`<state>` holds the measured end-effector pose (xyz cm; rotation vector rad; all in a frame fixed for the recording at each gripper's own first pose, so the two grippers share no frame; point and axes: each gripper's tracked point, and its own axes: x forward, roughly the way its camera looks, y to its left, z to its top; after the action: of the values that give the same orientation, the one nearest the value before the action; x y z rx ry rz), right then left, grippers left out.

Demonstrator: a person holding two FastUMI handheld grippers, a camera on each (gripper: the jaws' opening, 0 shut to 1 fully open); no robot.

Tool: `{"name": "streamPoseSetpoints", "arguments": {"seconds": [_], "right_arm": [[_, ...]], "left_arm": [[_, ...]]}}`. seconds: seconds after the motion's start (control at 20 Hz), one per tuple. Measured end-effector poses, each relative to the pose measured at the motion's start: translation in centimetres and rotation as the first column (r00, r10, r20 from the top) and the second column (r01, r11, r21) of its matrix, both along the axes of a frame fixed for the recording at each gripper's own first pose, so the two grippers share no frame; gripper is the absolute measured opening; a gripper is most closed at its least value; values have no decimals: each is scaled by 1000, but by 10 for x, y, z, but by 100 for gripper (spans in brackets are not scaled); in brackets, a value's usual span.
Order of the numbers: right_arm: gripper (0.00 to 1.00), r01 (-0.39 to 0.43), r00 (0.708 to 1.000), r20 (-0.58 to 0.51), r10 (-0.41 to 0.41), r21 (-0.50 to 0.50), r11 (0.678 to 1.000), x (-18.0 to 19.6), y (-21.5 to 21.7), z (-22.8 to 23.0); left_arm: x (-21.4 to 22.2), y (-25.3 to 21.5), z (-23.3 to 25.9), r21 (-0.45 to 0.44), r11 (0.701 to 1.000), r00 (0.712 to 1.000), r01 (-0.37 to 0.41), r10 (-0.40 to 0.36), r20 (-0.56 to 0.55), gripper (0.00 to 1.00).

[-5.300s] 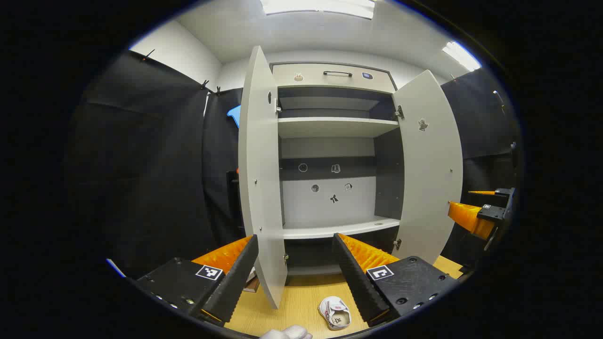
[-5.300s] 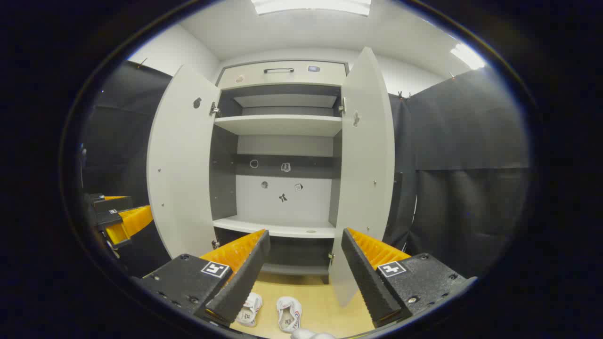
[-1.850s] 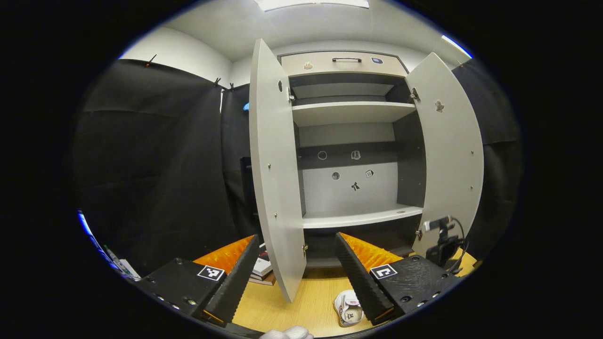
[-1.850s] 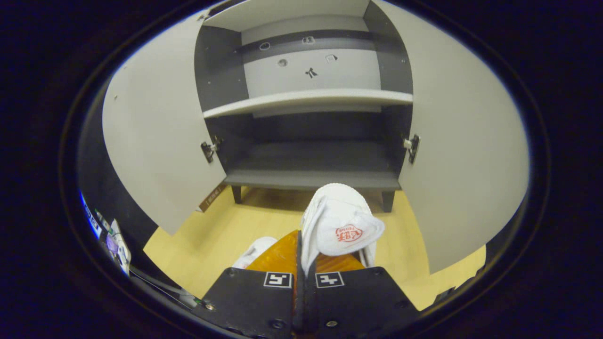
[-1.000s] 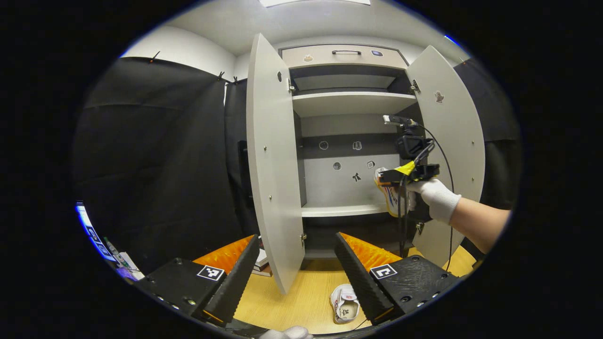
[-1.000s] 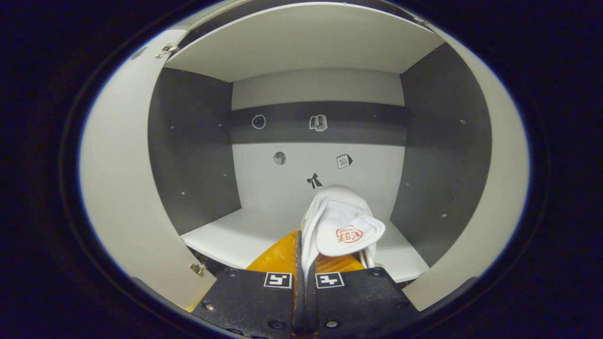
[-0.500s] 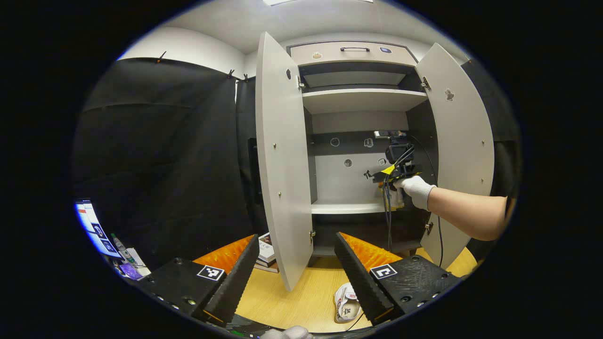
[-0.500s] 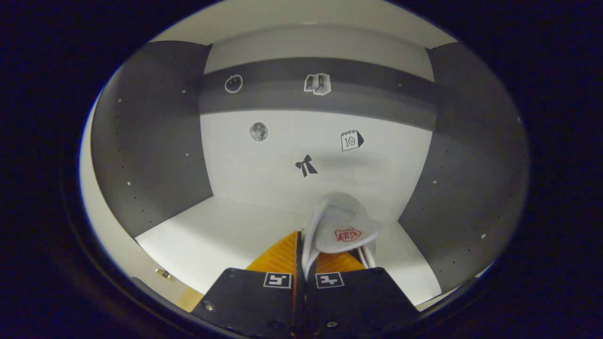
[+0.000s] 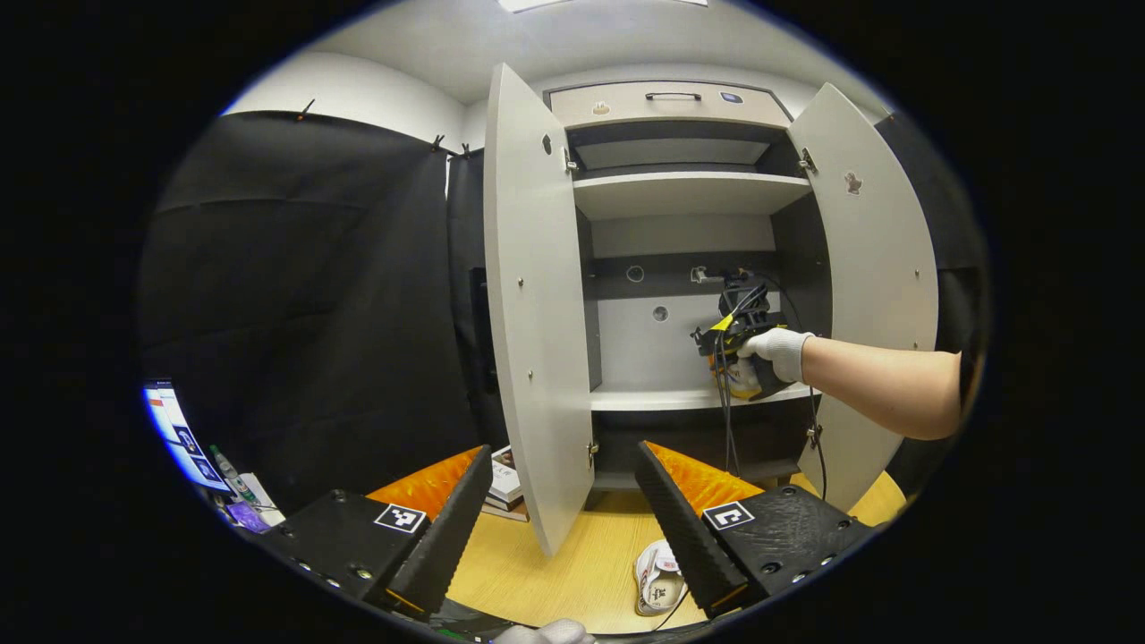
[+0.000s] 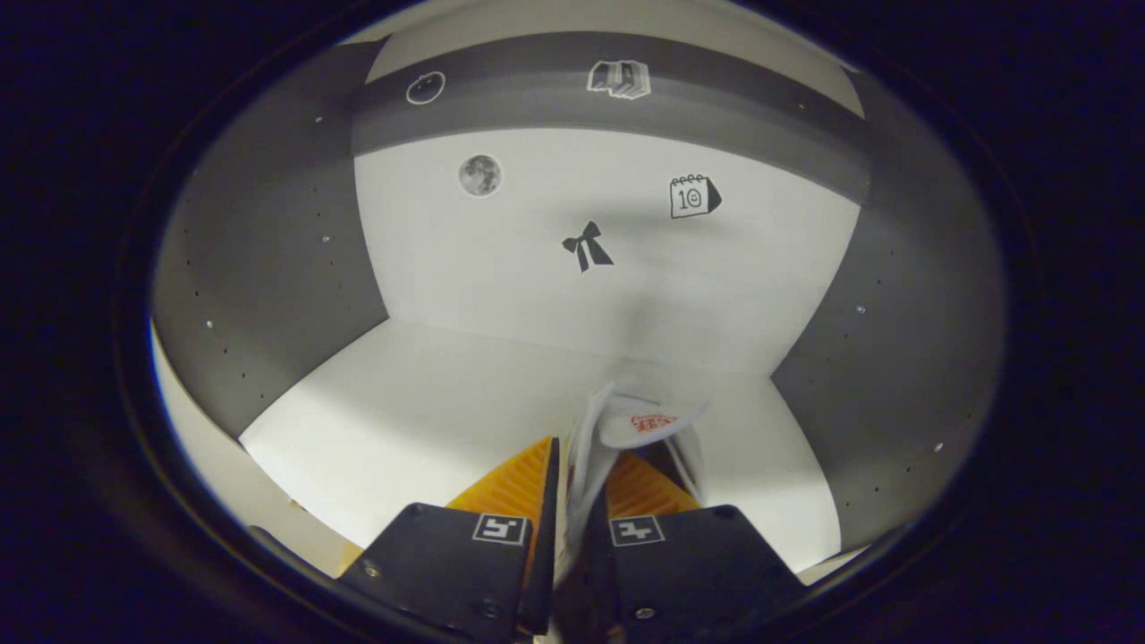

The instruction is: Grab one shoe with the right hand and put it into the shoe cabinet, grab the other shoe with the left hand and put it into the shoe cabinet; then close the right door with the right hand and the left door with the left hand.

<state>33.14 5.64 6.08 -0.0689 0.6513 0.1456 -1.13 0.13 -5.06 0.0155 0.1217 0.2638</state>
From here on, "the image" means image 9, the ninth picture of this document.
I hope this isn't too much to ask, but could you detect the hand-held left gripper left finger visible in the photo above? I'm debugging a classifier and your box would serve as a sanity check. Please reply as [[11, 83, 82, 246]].
[[255, 445, 495, 618]]

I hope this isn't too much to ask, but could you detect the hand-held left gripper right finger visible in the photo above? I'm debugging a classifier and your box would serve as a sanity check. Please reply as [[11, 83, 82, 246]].
[[633, 440, 876, 620]]

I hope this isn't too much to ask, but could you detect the grey shoe cabinet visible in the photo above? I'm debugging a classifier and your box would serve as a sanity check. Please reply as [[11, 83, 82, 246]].
[[546, 79, 833, 491]]

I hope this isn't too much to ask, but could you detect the grey cabinet door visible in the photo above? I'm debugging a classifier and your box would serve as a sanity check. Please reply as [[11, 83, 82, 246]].
[[787, 82, 940, 513], [483, 63, 596, 557]]

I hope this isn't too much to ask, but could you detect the grey cabinet drawer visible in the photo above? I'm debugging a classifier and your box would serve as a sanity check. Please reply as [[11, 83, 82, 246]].
[[548, 81, 793, 131]]

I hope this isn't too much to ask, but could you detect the white cover book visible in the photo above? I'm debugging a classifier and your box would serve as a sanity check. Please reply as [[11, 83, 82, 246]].
[[488, 445, 524, 504]]

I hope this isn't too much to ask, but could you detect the small white box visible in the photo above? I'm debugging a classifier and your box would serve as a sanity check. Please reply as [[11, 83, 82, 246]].
[[240, 472, 287, 527]]

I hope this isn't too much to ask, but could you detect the purple packet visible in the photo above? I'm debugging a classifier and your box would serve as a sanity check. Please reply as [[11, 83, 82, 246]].
[[225, 501, 271, 535]]

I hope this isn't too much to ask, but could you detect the clear plastic bottle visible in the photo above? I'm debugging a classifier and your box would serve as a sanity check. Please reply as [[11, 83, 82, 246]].
[[208, 445, 260, 506]]

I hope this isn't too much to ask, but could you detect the blue white display screen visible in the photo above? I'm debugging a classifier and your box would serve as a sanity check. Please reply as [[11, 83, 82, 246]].
[[143, 380, 235, 495]]

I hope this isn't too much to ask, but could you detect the ceiling light panel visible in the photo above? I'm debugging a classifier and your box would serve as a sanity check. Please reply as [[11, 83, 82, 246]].
[[498, 0, 708, 13]]

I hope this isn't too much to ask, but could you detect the black cable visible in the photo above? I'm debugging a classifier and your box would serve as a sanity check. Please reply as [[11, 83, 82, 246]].
[[760, 273, 828, 502]]

